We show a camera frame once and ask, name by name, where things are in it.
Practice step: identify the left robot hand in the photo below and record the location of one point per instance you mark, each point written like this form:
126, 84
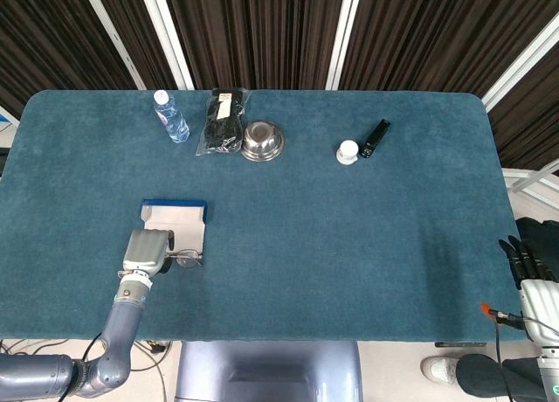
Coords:
146, 251

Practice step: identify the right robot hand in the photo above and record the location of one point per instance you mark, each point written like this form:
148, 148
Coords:
541, 306

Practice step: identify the eyeglasses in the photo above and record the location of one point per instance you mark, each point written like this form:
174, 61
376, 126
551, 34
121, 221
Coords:
190, 259

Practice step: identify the blue glasses case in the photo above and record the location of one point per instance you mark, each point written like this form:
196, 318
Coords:
179, 216

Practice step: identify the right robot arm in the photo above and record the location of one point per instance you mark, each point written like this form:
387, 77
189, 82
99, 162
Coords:
550, 376

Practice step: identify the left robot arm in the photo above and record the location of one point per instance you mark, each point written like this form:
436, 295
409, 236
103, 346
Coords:
122, 332

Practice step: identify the dark trouser leg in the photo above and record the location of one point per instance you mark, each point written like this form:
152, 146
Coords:
485, 376

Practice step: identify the floor power plug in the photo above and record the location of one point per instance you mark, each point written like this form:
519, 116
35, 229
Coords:
155, 346

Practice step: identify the white sneaker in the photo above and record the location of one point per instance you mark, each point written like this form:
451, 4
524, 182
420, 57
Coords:
439, 370

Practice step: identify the clear plastic water bottle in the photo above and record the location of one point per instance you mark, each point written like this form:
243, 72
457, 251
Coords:
172, 120

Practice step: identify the plastic bag with black cloth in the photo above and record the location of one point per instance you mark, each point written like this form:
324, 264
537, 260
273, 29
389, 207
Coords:
222, 131

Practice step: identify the stainless steel bowl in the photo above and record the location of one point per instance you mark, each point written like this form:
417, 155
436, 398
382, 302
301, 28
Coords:
262, 142

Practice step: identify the blue-grey robot torso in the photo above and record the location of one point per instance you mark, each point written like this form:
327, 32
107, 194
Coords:
268, 371

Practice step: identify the blue table cloth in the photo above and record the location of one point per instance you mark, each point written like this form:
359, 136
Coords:
327, 253

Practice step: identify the white and blue board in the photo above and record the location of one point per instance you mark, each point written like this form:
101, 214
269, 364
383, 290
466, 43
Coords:
6, 124

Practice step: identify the small white jar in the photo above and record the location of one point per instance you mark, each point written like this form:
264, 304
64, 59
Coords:
348, 152

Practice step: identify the black remote device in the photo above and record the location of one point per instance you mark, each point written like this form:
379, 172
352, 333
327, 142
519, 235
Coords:
375, 137

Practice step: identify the dark brown curtain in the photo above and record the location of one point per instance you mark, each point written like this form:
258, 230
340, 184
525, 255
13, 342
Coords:
262, 26

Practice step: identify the white metal floor frame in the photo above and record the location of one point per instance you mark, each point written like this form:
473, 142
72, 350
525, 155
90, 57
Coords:
524, 179

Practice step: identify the white frame post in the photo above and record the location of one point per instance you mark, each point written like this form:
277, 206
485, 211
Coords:
342, 30
113, 39
524, 57
166, 30

